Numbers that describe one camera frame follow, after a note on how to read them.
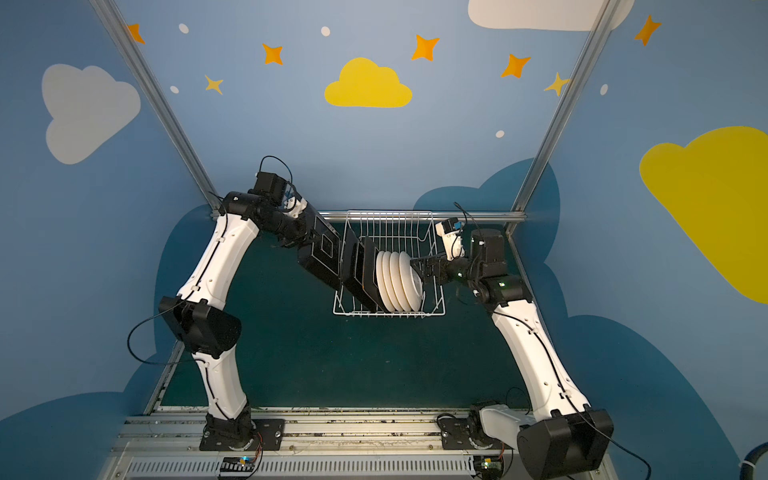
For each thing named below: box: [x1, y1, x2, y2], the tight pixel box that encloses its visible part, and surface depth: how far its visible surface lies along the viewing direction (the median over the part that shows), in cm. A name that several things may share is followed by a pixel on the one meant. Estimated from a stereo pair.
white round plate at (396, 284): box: [389, 251, 410, 313], surface depth 88 cm
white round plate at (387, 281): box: [382, 250, 401, 313], surface depth 88 cm
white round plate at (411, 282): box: [398, 251, 423, 312], surface depth 90 cm
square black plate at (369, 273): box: [362, 236, 388, 313], surface depth 87 cm
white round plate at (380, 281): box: [376, 250, 395, 313], surface depth 88 cm
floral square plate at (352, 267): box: [341, 224, 374, 313], surface depth 87 cm
